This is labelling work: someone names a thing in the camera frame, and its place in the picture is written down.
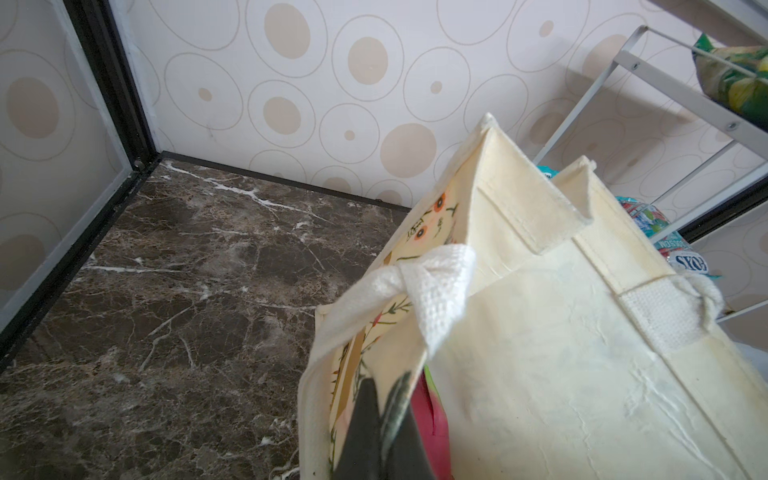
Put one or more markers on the teal red candy bag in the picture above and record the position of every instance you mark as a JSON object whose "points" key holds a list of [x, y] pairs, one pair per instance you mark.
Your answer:
{"points": [[547, 171]]}

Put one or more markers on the pink dragon fruit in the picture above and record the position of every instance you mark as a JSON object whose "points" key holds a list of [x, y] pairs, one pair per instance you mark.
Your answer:
{"points": [[433, 425]]}

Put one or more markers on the floral canvas grocery bag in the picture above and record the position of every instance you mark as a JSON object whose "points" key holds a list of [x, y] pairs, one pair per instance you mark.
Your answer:
{"points": [[562, 344]]}

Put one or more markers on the green yellow snack bag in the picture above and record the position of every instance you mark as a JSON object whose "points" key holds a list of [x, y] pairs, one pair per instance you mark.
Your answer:
{"points": [[738, 82]]}

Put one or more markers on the teal Fox's candy bag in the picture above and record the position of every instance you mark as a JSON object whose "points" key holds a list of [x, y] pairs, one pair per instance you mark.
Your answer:
{"points": [[673, 247]]}

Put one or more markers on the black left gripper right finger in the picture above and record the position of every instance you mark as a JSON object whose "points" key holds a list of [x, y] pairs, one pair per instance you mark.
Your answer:
{"points": [[402, 453]]}

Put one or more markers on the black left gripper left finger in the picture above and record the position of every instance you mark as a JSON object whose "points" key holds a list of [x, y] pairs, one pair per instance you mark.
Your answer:
{"points": [[361, 453]]}

